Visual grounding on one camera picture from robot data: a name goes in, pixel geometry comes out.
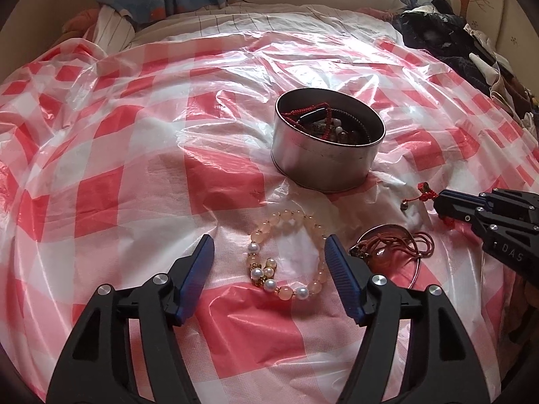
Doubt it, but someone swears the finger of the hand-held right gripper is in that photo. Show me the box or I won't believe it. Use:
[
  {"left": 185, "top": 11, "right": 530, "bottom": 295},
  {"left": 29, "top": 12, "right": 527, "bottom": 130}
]
[
  {"left": 433, "top": 197, "right": 491, "bottom": 231},
  {"left": 439, "top": 189, "right": 500, "bottom": 208}
]

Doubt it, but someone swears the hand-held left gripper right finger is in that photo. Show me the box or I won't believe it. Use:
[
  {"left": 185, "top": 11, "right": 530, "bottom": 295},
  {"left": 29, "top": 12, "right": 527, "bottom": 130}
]
[{"left": 323, "top": 234, "right": 491, "bottom": 404}]

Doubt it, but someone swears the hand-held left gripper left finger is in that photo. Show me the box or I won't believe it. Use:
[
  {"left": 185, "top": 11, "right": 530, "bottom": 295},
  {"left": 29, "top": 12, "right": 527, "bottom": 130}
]
[{"left": 46, "top": 233, "right": 216, "bottom": 404}]

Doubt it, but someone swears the red cord bell bracelet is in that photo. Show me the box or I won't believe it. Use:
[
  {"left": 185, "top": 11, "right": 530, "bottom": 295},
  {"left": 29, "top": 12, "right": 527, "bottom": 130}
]
[{"left": 400, "top": 182, "right": 462, "bottom": 231}]

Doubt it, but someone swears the pink beaded pearl bracelet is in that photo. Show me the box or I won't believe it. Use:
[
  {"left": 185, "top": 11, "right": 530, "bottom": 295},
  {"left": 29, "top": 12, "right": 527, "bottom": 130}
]
[{"left": 245, "top": 209, "right": 329, "bottom": 302}]

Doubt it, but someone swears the round metal tin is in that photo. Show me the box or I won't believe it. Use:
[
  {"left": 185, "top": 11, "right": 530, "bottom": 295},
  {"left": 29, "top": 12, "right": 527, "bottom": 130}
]
[{"left": 271, "top": 89, "right": 386, "bottom": 193}]

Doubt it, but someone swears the pile of assorted bracelets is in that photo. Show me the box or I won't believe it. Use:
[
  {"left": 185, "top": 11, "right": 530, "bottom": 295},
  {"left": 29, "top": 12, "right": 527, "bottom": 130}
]
[{"left": 282, "top": 102, "right": 372, "bottom": 144}]

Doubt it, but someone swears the thin metal bangle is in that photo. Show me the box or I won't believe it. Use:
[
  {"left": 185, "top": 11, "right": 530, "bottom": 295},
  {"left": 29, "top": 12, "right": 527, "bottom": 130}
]
[{"left": 357, "top": 223, "right": 423, "bottom": 289}]

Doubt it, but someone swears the white cloth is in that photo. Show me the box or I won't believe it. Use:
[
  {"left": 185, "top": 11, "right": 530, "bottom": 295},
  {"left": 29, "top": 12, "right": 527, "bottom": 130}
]
[{"left": 462, "top": 24, "right": 539, "bottom": 119}]

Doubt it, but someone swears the red white checkered plastic sheet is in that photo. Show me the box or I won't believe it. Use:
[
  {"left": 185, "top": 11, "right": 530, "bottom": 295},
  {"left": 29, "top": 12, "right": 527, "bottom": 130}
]
[{"left": 0, "top": 29, "right": 539, "bottom": 404}]

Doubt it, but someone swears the pile of black clothes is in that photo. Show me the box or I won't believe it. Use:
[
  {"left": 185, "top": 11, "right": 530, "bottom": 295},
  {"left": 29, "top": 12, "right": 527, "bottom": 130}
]
[{"left": 391, "top": 6, "right": 513, "bottom": 94}]

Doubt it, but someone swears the striped bed sheet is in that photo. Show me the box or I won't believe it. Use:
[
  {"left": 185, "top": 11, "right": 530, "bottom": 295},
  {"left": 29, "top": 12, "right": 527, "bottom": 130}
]
[{"left": 92, "top": 2, "right": 402, "bottom": 52}]

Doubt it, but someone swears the orange pillow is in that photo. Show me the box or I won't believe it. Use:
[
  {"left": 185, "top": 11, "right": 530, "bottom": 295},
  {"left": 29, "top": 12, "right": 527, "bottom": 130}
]
[{"left": 62, "top": 7, "right": 102, "bottom": 35}]

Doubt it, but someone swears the brown cord pendant necklace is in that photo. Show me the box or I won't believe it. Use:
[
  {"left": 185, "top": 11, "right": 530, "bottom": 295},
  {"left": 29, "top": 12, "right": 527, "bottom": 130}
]
[{"left": 349, "top": 228, "right": 435, "bottom": 271}]

